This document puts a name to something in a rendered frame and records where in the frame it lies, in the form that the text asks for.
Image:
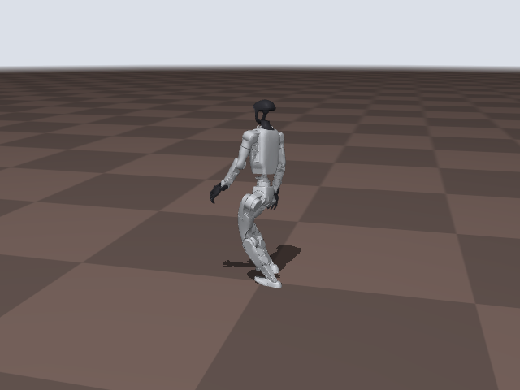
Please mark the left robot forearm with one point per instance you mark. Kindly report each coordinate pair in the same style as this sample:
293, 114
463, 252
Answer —
231, 175

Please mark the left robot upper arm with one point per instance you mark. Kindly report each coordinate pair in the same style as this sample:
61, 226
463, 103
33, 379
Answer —
248, 139

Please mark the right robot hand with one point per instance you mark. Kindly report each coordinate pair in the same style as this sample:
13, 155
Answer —
277, 198

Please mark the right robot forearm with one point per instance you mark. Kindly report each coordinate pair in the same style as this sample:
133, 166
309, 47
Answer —
278, 179

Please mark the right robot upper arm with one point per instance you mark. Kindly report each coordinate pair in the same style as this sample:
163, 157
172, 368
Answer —
282, 160

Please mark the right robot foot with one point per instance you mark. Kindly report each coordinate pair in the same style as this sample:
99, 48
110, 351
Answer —
274, 268

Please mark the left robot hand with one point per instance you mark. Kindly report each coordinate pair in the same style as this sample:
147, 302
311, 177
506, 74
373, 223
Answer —
216, 190

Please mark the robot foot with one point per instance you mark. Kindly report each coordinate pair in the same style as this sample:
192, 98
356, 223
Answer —
267, 282
274, 268

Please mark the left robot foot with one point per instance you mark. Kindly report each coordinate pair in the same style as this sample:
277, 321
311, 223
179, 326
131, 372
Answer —
267, 282

